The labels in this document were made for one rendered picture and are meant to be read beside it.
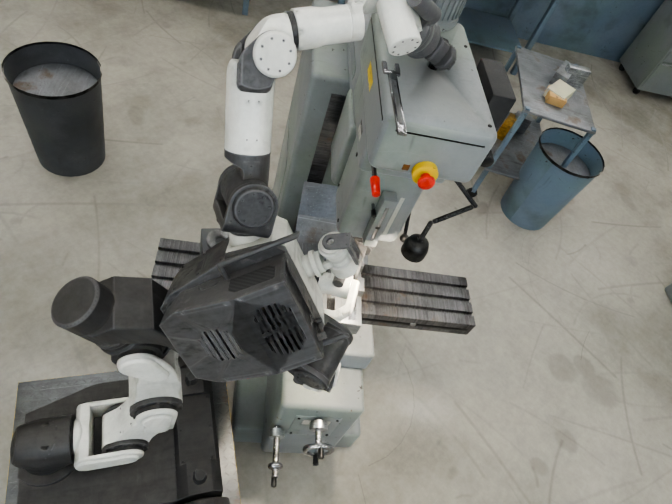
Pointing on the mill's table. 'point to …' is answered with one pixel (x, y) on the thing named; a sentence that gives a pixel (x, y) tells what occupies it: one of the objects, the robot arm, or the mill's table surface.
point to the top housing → (426, 109)
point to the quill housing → (409, 192)
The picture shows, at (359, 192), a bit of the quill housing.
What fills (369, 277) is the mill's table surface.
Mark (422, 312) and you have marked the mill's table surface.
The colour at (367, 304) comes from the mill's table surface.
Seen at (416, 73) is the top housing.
